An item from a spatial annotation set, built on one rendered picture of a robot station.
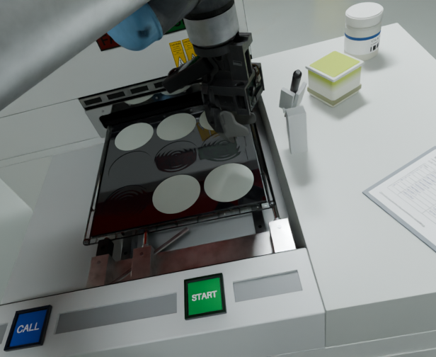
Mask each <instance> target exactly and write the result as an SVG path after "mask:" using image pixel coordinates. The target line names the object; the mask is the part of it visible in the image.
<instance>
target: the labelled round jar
mask: <svg viewBox="0 0 436 357"><path fill-rule="evenodd" d="M383 10H384V9H383V7H382V6H381V5H380V4H377V3H373V2H364V3H360V4H355V5H353V6H351V7H350V8H349V9H348V10H347V11H346V12H345V38H344V53H345V54H347V55H350V56H352V57H355V58H357V59H359V60H362V61H367V60H370V59H372V58H373V57H375V56H376V55H377V54H378V51H379V41H380V35H381V29H382V16H383Z"/></svg>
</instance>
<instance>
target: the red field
mask: <svg viewBox="0 0 436 357"><path fill-rule="evenodd" d="M97 41H98V43H99V45H100V47H101V49H102V50H103V49H106V48H109V47H115V46H117V45H119V44H117V43H116V42H115V41H114V40H113V39H112V38H111V37H110V36H109V35H108V34H107V33H106V34H104V35H103V36H101V37H100V38H99V39H97Z"/></svg>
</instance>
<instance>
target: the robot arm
mask: <svg viewBox="0 0 436 357"><path fill-rule="evenodd" d="M182 19H183V21H184V24H185V28H186V30H187V33H188V37H189V40H190V42H191V43H192V44H193V49H194V51H195V54H196V55H197V56H196V57H194V58H192V59H191V60H189V61H187V62H186V63H185V64H182V65H181V66H179V67H176V68H173V69H172V70H171V71H170V72H169V73H168V76H167V77H166V79H165V80H164V81H163V82H162V85H163V87H164V88H165V89H166V90H167V92H169V93H170V94H171V93H173V92H174V91H177V90H179V89H182V88H184V87H185V86H186V85H188V84H190V83H192V82H194V81H196V80H197V79H199V78H202V80H203V82H202V83H201V84H202V86H201V94H202V101H203V107H204V109H205V115H206V118H207V122H208V123H209V124H210V126H211V127H212V128H213V130H214V131H215V132H217V133H218V134H219V135H220V136H221V137H223V138H224V139H225V140H226V141H228V142H231V143H235V141H236V137H241V136H247V135H248V134H249V131H248V128H247V127H245V126H243V125H247V124H253V123H254V122H255V121H256V116H255V114H253V113H252V112H251V111H252V109H253V107H254V105H255V104H256V102H257V101H258V99H259V98H260V95H261V94H262V92H263V91H264V90H265V86H264V81H263V72H262V67H261V62H251V56H250V52H249V46H250V45H251V43H252V42H253V38H252V33H240V32H239V22H238V17H237V13H236V6H235V2H234V0H0V111H1V110H3V109H4V108H5V107H7V106H8V105H9V104H11V103H12V102H14V101H15V100H16V99H17V98H19V97H20V96H22V95H23V94H24V93H25V92H27V91H28V90H30V89H31V88H33V87H34V86H35V85H36V84H38V83H39V82H41V81H42V80H43V79H44V78H46V77H47V76H49V75H50V74H51V73H53V72H54V71H55V70H57V69H58V68H60V67H61V66H62V65H63V64H65V63H66V62H68V61H69V60H70V59H71V58H73V57H74V56H76V55H77V54H79V53H80V52H81V51H82V50H84V49H85V48H87V47H88V46H89V45H90V44H92V43H93V42H95V41H96V40H97V39H99V38H100V37H101V36H103V35H104V34H106V33H107V34H108V35H109V36H110V37H111V38H112V39H113V40H114V41H115V42H116V43H117V44H119V45H120V46H122V47H124V48H126V49H128V50H132V51H140V50H143V49H145V48H147V47H148V46H150V44H152V43H154V42H155V41H158V40H160V39H162V37H163V34H165V33H166V32H167V31H168V30H170V29H171V28H172V27H173V26H174V25H175V24H177V23H178V22H179V21H180V20H182ZM220 108H221V109H220Z"/></svg>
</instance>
